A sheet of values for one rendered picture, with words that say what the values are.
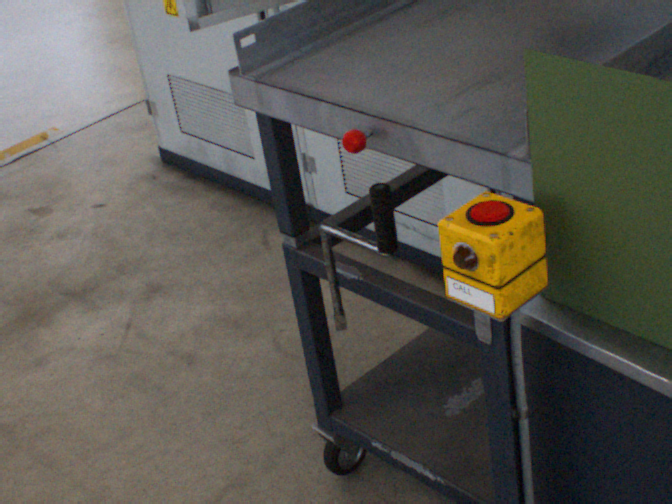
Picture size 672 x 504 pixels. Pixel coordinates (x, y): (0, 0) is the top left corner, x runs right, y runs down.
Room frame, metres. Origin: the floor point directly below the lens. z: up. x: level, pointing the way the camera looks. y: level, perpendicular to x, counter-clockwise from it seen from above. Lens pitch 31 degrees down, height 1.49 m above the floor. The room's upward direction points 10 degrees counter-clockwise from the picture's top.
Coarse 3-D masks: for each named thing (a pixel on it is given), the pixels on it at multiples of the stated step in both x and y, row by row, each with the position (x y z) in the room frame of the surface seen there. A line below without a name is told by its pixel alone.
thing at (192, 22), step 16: (192, 0) 1.91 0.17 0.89; (208, 0) 1.93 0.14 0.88; (224, 0) 1.96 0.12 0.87; (240, 0) 1.97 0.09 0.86; (256, 0) 1.98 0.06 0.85; (272, 0) 1.96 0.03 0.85; (288, 0) 1.97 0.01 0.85; (192, 16) 1.91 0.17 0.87; (208, 16) 1.92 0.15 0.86; (224, 16) 1.93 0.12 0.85; (240, 16) 1.94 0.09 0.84
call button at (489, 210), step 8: (472, 208) 1.03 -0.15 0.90; (480, 208) 1.02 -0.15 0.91; (488, 208) 1.02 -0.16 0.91; (496, 208) 1.01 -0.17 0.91; (504, 208) 1.01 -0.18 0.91; (472, 216) 1.01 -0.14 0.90; (480, 216) 1.00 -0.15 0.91; (488, 216) 1.00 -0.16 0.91; (496, 216) 1.00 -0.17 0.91; (504, 216) 1.00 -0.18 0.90
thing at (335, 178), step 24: (312, 144) 2.60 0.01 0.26; (336, 144) 2.53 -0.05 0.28; (312, 168) 2.61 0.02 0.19; (336, 168) 2.54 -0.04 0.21; (360, 168) 2.47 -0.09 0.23; (384, 168) 2.41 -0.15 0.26; (408, 168) 2.34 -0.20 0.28; (312, 192) 2.63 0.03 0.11; (336, 192) 2.55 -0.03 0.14; (360, 192) 2.48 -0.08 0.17; (432, 192) 2.29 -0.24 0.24; (456, 192) 2.22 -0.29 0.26; (480, 192) 2.17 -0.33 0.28; (312, 216) 2.67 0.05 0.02; (408, 216) 2.35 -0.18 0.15; (432, 216) 2.30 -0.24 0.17; (408, 240) 2.36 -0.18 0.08; (432, 240) 2.30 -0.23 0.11; (432, 264) 2.33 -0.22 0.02
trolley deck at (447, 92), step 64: (448, 0) 1.82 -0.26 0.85; (512, 0) 1.77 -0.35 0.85; (576, 0) 1.72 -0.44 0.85; (640, 0) 1.68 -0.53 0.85; (320, 64) 1.64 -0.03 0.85; (384, 64) 1.60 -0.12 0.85; (448, 64) 1.55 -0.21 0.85; (512, 64) 1.51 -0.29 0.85; (320, 128) 1.51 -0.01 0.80; (384, 128) 1.41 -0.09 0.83; (448, 128) 1.34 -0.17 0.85; (512, 128) 1.31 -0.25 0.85; (512, 192) 1.24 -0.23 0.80
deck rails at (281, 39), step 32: (320, 0) 1.76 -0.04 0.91; (352, 0) 1.80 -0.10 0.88; (384, 0) 1.84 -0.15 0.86; (416, 0) 1.84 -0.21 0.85; (256, 32) 1.67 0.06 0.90; (288, 32) 1.71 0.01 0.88; (320, 32) 1.75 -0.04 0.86; (352, 32) 1.75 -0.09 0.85; (256, 64) 1.66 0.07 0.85; (608, 64) 1.32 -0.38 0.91; (640, 64) 1.36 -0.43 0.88
